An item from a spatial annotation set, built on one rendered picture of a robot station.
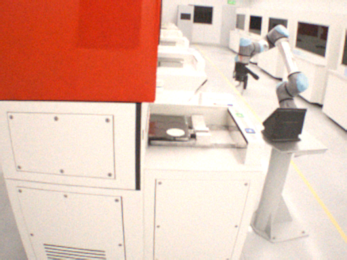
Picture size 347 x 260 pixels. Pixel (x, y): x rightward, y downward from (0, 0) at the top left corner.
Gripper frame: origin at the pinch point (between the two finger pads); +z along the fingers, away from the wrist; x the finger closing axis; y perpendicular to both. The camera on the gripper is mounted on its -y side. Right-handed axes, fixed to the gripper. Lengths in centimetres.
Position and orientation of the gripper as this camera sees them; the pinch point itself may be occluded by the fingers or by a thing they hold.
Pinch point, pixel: (243, 93)
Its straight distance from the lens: 193.2
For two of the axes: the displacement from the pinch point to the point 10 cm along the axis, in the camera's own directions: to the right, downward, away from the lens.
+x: 0.3, 3.8, -9.2
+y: -10.0, -0.4, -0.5
